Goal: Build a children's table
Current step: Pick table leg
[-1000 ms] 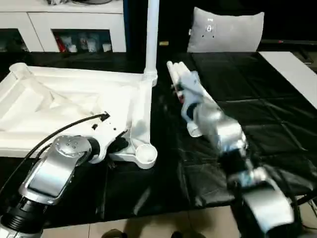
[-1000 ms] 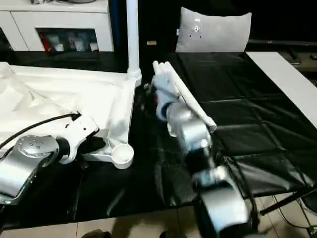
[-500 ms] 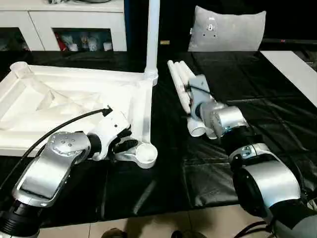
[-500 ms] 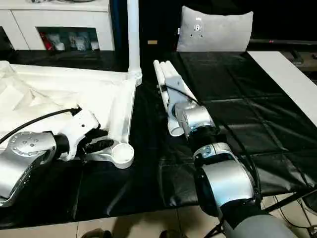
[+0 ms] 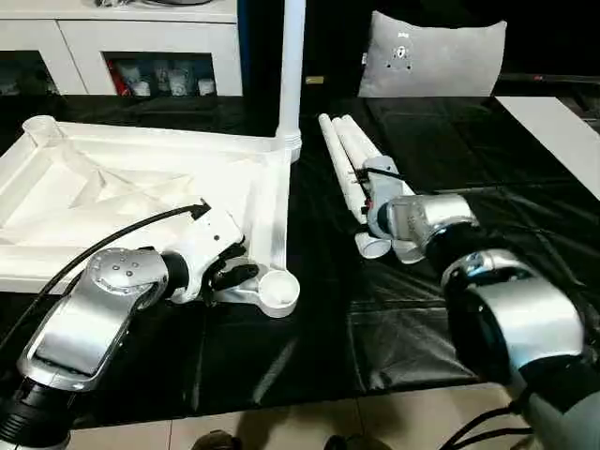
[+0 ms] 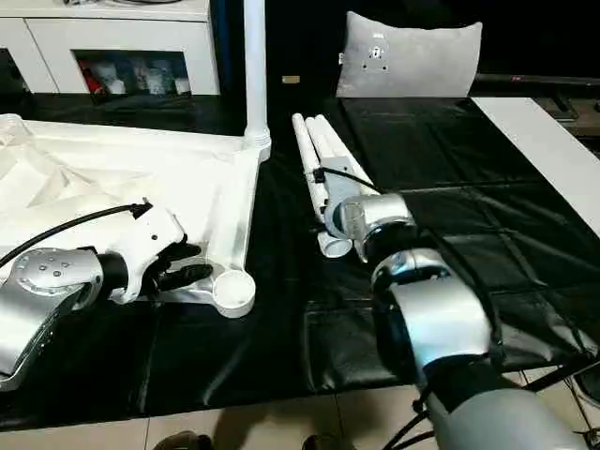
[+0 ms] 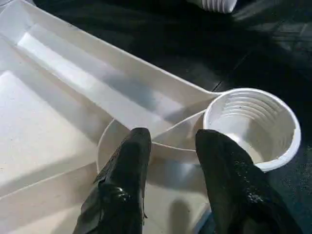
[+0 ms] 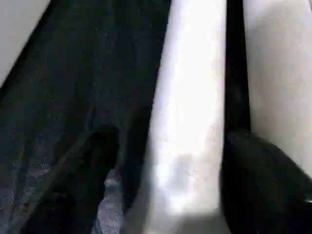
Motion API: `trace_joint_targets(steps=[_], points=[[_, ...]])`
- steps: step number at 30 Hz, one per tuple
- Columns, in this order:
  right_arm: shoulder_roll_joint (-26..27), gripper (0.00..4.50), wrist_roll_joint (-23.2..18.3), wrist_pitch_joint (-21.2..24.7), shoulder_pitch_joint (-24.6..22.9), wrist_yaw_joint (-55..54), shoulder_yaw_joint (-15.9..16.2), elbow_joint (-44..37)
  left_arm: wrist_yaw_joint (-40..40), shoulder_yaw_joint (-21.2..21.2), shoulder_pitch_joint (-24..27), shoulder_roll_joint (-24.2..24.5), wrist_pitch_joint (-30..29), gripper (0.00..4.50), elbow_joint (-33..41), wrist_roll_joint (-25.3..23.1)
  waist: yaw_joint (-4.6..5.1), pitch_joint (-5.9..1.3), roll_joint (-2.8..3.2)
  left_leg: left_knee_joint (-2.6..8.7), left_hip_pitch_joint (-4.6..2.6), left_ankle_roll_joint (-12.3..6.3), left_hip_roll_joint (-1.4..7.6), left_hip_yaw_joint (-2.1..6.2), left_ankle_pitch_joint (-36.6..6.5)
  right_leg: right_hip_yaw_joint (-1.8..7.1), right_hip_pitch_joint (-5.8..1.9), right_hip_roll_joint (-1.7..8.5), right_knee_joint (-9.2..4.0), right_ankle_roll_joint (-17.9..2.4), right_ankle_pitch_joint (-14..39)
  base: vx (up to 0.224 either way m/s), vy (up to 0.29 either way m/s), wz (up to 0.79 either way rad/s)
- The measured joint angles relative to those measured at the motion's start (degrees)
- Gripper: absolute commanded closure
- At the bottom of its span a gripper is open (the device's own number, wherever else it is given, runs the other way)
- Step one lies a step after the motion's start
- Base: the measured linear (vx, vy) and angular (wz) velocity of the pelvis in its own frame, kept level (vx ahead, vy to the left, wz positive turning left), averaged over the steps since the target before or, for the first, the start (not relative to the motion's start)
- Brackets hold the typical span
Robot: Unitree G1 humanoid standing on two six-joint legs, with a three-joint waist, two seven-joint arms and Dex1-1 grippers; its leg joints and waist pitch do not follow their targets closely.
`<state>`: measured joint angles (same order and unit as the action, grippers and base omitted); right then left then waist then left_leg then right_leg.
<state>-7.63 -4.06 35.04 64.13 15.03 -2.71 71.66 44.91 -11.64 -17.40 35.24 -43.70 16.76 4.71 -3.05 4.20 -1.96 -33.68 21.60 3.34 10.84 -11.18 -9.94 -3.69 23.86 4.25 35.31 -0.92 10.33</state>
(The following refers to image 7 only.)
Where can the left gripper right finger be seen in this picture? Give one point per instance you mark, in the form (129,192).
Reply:
(231,185)

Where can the white plastic table leg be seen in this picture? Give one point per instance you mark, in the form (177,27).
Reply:
(214,6)

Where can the black mat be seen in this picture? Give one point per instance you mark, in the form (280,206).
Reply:
(231,48)

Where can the white plastic table top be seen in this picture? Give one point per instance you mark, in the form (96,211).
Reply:
(61,109)

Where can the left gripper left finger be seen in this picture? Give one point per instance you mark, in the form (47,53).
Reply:
(124,182)

